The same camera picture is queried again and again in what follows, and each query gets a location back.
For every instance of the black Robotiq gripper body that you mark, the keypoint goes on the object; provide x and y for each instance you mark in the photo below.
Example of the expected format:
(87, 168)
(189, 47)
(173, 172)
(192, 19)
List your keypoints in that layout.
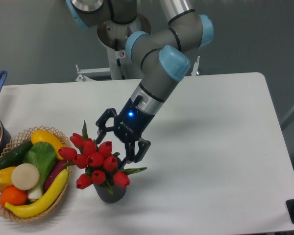
(131, 122)

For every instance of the red tulip bouquet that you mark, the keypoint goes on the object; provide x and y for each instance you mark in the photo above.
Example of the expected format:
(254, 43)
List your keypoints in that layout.
(94, 159)

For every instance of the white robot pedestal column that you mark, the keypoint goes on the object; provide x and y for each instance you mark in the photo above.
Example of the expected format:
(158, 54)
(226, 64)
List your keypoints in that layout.
(115, 63)

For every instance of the orange fruit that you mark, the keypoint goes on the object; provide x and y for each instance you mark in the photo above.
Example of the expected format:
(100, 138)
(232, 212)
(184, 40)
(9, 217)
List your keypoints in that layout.
(13, 196)

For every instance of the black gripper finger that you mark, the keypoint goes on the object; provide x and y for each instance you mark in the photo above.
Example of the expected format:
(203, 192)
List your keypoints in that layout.
(130, 155)
(101, 124)

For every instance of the yellow bell pepper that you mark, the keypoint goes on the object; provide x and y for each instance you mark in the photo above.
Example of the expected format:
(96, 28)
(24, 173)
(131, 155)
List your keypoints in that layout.
(6, 177)

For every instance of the white metal base frame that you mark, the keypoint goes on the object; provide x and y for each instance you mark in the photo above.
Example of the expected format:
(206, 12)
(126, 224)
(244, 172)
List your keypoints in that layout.
(87, 75)

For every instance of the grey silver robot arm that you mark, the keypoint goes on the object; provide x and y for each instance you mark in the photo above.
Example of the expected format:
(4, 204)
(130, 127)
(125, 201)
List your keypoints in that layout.
(160, 57)

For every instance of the yellow banana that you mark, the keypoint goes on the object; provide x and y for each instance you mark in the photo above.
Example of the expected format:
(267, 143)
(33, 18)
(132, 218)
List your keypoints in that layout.
(42, 204)

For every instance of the yellow lemon squash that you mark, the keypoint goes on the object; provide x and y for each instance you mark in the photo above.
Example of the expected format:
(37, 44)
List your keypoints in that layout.
(46, 136)

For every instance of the green cucumber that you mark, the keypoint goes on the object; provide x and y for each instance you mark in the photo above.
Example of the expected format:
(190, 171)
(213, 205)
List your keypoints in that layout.
(15, 156)

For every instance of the woven wicker basket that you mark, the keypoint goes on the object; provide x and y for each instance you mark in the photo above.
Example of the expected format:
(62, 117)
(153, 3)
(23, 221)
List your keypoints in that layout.
(21, 138)

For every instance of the dark grey ribbed vase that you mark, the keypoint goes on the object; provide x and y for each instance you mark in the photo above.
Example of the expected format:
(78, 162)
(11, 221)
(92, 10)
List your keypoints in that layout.
(108, 191)

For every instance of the purple eggplant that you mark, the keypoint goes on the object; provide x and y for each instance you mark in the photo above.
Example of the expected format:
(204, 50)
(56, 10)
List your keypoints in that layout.
(55, 171)

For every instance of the beige round bun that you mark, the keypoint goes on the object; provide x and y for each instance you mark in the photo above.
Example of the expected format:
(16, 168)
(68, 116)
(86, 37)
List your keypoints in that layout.
(25, 176)

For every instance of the green bok choy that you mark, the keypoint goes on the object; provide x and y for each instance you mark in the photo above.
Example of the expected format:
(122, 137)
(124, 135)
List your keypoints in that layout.
(43, 156)

